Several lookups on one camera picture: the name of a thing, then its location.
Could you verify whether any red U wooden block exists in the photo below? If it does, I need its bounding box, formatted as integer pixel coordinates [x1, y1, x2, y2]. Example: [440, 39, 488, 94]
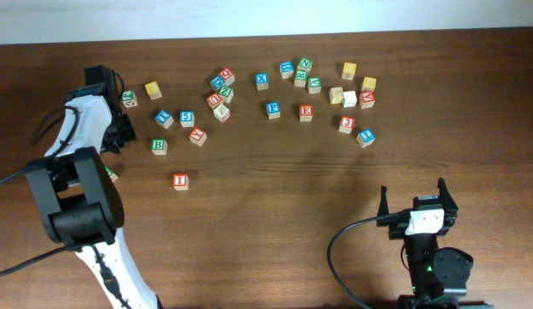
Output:
[207, 93, 223, 110]

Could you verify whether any blue H wooden block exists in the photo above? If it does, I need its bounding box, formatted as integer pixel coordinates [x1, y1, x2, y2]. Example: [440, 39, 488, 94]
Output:
[280, 61, 294, 79]

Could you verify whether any green N wooden block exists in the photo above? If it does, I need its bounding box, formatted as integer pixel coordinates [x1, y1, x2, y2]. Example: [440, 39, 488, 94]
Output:
[297, 57, 313, 73]

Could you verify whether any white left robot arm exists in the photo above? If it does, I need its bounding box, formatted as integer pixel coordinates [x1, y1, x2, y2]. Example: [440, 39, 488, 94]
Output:
[25, 65, 162, 308]

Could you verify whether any red E wooden block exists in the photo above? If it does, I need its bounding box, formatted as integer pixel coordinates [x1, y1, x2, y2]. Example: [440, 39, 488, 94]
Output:
[299, 105, 313, 122]

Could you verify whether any blue L wooden block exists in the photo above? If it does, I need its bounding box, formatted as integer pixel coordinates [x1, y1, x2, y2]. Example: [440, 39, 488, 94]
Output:
[356, 129, 376, 148]

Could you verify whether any yellow top block far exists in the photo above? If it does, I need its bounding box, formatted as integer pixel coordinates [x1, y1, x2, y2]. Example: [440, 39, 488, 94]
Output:
[342, 62, 357, 81]

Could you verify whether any yellow block upper left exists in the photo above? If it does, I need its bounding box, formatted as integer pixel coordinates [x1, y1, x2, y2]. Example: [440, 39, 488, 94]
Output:
[144, 81, 162, 100]

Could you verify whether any green V wooden block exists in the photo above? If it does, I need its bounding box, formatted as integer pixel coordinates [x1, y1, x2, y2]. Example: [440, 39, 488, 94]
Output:
[308, 77, 322, 94]

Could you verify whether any green R wooden block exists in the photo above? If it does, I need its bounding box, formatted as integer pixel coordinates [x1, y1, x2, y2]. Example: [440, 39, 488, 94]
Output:
[294, 70, 308, 88]

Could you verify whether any red A wooden block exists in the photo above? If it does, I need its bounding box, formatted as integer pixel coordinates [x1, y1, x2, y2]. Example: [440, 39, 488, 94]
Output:
[359, 91, 376, 109]

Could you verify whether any green J wooden block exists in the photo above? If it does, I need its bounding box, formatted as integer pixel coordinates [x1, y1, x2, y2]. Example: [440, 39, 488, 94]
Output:
[121, 90, 137, 108]

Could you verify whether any blue P wooden block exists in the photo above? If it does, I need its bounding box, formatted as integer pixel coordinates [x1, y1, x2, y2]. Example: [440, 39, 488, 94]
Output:
[266, 101, 281, 119]

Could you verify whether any red Y wooden block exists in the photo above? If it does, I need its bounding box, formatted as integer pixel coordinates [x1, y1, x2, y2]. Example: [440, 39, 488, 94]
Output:
[189, 127, 207, 147]

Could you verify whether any blue T wooden block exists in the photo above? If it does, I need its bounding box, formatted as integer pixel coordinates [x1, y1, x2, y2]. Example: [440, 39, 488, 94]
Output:
[154, 110, 174, 129]

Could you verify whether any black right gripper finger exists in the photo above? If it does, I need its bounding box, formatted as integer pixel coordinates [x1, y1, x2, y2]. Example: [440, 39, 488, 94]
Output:
[438, 178, 458, 211]
[377, 185, 390, 220]

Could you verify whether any red 3 wooden block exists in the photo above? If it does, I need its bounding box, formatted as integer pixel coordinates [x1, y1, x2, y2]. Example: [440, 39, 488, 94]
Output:
[338, 116, 355, 134]

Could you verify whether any red I wooden block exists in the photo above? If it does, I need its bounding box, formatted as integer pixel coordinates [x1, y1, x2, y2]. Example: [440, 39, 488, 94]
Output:
[173, 173, 189, 191]

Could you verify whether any blue D wooden block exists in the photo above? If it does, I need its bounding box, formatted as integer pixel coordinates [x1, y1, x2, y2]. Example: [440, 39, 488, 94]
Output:
[210, 75, 225, 92]

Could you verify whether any yellow top block right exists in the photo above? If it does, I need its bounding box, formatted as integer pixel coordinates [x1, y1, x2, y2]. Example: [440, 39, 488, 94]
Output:
[361, 76, 377, 92]

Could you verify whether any blue 5 wooden block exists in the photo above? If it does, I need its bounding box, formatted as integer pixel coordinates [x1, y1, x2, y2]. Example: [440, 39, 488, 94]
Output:
[179, 111, 195, 128]

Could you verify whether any green Z wooden block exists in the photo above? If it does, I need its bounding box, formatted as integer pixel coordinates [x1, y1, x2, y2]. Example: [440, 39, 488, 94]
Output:
[217, 86, 234, 104]

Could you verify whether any red Q wooden block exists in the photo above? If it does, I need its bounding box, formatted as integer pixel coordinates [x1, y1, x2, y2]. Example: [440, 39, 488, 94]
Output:
[219, 68, 235, 87]

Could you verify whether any plain diamond wooden block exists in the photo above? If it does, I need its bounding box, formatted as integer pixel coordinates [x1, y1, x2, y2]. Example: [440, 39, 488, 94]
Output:
[214, 104, 231, 123]

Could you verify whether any yellow sided wooden block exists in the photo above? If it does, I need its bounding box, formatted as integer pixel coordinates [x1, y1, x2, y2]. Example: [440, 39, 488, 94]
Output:
[329, 87, 344, 105]

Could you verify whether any green B wooden block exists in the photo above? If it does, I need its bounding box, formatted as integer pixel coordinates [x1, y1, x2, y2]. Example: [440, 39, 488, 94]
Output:
[150, 138, 168, 155]

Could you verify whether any blue X wooden block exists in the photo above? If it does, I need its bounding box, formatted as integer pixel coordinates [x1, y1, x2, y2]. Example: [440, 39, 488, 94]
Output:
[255, 72, 269, 90]

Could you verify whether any plain O wooden block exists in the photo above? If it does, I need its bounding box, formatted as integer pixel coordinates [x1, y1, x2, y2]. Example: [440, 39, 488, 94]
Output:
[342, 91, 358, 108]

